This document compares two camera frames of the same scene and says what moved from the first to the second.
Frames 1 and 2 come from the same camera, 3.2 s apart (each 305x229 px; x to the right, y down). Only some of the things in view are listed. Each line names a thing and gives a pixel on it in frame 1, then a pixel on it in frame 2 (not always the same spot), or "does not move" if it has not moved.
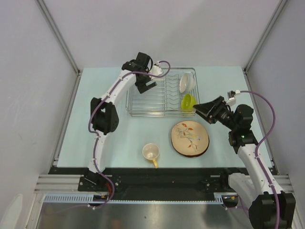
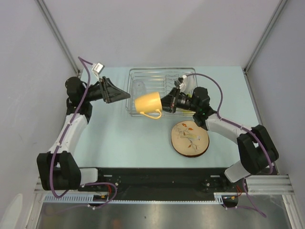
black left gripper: [142, 88] to [110, 93]
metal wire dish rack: [163, 100] does not move
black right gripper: [214, 107] to [169, 102]
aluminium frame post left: [45, 12] does not move
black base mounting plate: [116, 181] does not move
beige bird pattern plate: [189, 139] does not move
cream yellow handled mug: [151, 151] to [147, 104]
